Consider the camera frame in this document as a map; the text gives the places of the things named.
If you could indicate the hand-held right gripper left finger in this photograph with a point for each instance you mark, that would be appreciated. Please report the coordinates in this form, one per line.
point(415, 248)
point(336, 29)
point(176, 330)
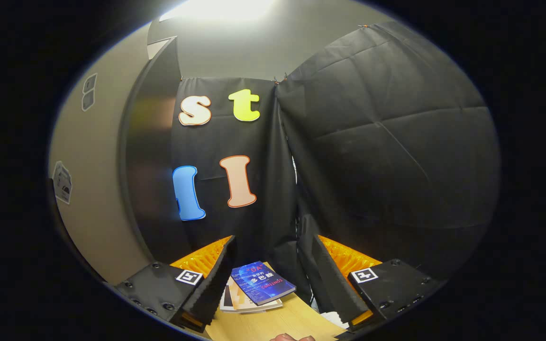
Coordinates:
point(216, 279)

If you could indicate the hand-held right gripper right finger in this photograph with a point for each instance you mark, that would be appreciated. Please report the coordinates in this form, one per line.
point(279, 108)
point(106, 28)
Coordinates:
point(332, 279)

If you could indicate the white magazines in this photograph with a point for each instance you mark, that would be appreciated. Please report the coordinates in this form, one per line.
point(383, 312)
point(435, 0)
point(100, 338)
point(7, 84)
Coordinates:
point(237, 303)

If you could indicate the blue book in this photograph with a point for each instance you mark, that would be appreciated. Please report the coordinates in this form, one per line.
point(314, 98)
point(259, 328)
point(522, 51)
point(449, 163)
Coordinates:
point(261, 282)

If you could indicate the black backdrop cloth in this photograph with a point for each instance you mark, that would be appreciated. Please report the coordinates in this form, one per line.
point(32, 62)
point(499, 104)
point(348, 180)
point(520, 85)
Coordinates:
point(386, 166)

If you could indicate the small ceiling light panel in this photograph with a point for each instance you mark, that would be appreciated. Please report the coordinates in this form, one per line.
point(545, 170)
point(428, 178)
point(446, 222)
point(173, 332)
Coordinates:
point(221, 9)

